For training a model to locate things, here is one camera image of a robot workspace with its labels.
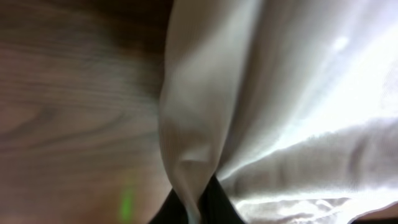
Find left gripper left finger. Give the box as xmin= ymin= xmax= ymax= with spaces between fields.
xmin=149 ymin=189 xmax=188 ymax=224

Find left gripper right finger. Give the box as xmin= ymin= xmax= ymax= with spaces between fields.
xmin=199 ymin=175 xmax=244 ymax=224

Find beige shorts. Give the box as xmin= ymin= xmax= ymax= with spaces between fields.
xmin=159 ymin=0 xmax=397 ymax=223

